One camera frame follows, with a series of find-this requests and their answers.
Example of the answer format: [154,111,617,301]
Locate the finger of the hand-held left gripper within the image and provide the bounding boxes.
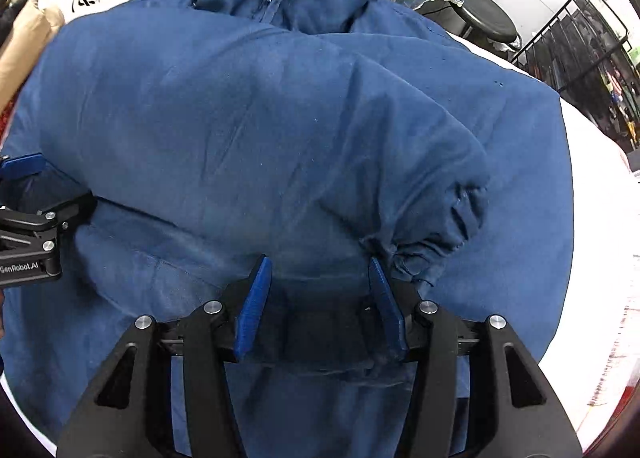
[0,153,46,183]
[0,192,97,253]

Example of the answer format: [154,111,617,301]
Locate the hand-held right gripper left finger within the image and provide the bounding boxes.
[56,254,273,458]

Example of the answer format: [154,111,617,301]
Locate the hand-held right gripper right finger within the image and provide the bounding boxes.
[369,258,583,458]

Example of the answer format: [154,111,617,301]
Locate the navy blue hooded jacket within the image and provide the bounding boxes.
[0,0,573,458]

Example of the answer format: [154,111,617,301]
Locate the beige folded cloth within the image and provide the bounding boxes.
[0,0,66,108]

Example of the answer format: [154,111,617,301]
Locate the pink polka dot bedsheet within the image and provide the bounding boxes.
[0,30,640,456]

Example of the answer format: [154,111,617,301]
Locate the black round stool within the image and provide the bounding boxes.
[457,2,521,51]

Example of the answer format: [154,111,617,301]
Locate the black metal rack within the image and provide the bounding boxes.
[512,0,640,149]

